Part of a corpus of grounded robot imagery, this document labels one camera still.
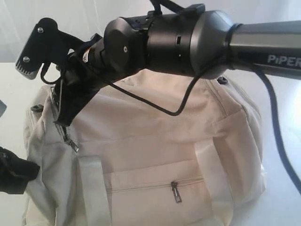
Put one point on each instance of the beige fabric duffel bag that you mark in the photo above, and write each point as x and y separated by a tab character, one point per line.
123	163

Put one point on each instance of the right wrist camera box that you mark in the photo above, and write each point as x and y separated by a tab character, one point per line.
46	44

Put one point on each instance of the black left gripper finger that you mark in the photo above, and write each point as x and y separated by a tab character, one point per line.
15	172

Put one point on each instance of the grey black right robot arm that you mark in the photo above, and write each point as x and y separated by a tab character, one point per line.
199	44

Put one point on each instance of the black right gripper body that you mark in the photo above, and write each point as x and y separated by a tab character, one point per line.
81	79

